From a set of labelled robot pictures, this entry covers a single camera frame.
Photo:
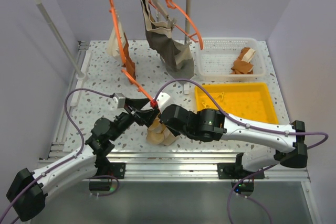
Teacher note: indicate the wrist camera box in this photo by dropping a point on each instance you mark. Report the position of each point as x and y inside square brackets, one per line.
[161, 102]
[117, 101]

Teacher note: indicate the grey hanging underwear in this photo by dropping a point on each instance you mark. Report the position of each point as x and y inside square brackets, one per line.
[177, 57]

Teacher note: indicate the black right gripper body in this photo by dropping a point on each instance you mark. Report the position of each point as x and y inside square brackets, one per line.
[189, 133]

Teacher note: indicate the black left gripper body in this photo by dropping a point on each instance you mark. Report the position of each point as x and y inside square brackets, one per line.
[123, 121]

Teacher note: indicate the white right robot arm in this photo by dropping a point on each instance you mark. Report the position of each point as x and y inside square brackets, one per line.
[279, 143]

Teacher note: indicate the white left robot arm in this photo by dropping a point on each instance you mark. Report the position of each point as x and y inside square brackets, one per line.
[29, 191]

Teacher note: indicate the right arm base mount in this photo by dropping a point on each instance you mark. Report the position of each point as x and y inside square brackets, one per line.
[235, 171]

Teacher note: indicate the yellow plastic tray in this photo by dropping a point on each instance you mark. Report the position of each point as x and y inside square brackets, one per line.
[250, 101]

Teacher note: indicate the orange hanger with clothes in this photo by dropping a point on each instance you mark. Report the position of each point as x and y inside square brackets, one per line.
[117, 33]

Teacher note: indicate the aluminium rail frame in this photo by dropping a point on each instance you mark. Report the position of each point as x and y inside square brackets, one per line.
[183, 160]

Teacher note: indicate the wooden clip hanger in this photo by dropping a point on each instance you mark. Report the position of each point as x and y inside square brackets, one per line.
[160, 11]

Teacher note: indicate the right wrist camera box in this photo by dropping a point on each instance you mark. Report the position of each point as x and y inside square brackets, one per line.
[161, 102]

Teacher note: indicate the orange hanging underwear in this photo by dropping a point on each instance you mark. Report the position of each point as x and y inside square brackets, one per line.
[129, 64]

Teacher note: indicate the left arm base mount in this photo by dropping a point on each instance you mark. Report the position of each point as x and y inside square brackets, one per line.
[106, 180]

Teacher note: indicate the brown and cream underwear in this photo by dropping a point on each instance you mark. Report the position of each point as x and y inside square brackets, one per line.
[242, 64]

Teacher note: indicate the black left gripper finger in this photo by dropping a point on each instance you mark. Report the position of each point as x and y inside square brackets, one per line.
[136, 104]
[146, 117]

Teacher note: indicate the beige hanging underwear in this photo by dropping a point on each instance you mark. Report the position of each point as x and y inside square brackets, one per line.
[113, 46]

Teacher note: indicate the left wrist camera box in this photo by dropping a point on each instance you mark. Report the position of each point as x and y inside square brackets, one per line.
[117, 101]

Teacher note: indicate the white plastic basket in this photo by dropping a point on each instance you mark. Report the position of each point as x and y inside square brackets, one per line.
[216, 59]

